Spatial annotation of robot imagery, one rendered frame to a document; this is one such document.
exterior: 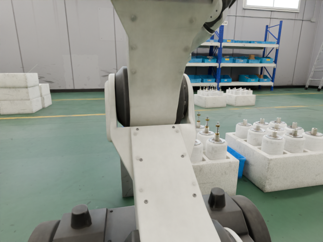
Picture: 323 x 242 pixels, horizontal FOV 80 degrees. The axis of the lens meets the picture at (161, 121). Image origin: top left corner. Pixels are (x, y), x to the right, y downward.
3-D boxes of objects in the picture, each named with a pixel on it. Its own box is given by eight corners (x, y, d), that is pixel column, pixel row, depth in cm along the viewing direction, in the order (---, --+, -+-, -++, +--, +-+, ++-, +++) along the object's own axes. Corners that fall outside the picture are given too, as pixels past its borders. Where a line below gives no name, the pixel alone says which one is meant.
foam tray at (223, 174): (235, 196, 90) (239, 160, 86) (153, 206, 83) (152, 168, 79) (203, 159, 127) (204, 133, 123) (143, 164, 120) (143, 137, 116)
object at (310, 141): (323, 169, 101) (330, 136, 96) (307, 171, 99) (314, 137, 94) (306, 161, 110) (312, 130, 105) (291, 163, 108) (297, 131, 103)
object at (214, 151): (221, 171, 99) (224, 137, 94) (226, 181, 89) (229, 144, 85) (203, 170, 99) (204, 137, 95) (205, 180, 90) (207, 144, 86)
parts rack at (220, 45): (274, 90, 587) (283, 20, 539) (154, 93, 515) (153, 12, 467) (259, 89, 647) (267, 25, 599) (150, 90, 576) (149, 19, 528)
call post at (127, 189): (137, 196, 90) (135, 132, 83) (122, 198, 89) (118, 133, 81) (136, 187, 97) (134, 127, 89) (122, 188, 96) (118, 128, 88)
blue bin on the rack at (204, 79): (195, 81, 588) (196, 74, 583) (207, 81, 596) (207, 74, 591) (203, 82, 541) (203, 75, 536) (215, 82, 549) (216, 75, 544)
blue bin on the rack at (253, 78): (237, 81, 613) (238, 74, 607) (248, 81, 619) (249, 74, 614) (247, 82, 565) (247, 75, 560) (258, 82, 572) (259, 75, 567)
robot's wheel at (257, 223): (268, 290, 51) (279, 227, 46) (251, 294, 50) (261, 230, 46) (228, 231, 70) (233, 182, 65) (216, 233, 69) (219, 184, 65)
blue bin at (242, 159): (244, 178, 105) (247, 158, 102) (226, 181, 103) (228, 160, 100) (217, 155, 133) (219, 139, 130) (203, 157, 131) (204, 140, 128)
